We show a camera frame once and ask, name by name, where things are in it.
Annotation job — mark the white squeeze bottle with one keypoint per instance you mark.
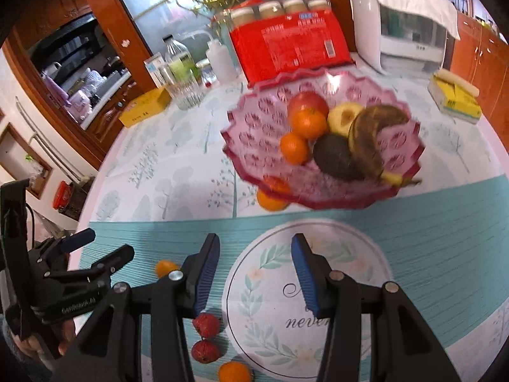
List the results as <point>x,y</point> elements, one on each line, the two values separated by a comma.
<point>220,63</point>

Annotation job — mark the tangerine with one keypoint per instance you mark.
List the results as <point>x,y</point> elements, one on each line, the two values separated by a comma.
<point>294,149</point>
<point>234,372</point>
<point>272,201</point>
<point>308,124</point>
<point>166,269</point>

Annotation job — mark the clear drinking glass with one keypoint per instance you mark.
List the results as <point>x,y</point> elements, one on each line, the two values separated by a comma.
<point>187,95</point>

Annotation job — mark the white countertop appliance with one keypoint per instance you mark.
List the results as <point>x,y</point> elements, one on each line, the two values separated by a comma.
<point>366,28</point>

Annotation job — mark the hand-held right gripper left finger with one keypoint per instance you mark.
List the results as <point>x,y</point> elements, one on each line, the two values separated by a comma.
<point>206,274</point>

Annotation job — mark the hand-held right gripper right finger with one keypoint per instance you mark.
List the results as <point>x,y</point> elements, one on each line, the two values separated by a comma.
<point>306,274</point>

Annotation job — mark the yellow sponge pack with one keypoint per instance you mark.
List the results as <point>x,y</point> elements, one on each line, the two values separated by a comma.
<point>457,103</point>

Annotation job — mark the red package with jars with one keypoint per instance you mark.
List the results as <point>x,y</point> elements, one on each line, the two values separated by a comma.
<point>286,43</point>

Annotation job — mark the teal placemat with round print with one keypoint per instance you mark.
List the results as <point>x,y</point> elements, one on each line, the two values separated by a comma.
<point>417,227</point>

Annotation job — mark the person's left hand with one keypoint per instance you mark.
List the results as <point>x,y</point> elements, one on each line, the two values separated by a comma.
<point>65,336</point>

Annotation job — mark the yellow apple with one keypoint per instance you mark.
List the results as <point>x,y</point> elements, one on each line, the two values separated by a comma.
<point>344,118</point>

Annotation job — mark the red lychee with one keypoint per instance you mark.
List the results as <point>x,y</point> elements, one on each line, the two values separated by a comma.
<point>206,325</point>
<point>204,351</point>

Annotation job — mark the brown overripe banana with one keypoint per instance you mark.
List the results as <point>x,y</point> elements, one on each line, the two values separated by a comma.
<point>366,139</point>

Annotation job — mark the clear plastic bottle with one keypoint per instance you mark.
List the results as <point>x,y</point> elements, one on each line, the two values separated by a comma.
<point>175,53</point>

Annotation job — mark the dark avocado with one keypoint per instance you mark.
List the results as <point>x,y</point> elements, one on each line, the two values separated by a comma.
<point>334,158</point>

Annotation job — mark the pink glass fruit bowl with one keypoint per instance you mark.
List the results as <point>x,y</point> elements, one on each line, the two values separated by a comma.
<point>254,127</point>

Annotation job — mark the yellow cardboard box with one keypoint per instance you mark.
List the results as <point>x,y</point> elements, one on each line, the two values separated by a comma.
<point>145,107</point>

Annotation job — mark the wooden cabinet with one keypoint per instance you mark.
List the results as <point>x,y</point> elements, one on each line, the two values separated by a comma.
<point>485,71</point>

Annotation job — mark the red apple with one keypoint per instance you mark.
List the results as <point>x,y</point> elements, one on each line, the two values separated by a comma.
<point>306,101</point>

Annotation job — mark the white carton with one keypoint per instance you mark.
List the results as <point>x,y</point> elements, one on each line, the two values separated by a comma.
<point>153,69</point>

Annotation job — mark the small glass jar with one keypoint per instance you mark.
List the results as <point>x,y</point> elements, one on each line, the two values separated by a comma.
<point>206,75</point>

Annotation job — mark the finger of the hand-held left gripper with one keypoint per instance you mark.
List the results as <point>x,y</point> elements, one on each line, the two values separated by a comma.
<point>115,256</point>
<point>79,238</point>

